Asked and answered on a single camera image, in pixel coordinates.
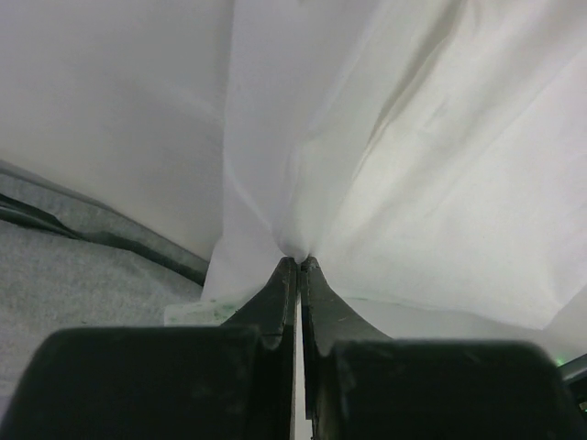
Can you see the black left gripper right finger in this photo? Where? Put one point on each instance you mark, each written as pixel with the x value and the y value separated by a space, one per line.
pixel 362 384

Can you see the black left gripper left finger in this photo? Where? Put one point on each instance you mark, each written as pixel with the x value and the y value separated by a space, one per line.
pixel 230 381

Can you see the white daisy print t shirt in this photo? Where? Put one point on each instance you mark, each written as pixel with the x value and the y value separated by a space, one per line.
pixel 431 153

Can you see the folded grey t shirt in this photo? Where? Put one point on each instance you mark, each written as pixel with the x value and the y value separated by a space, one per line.
pixel 108 270

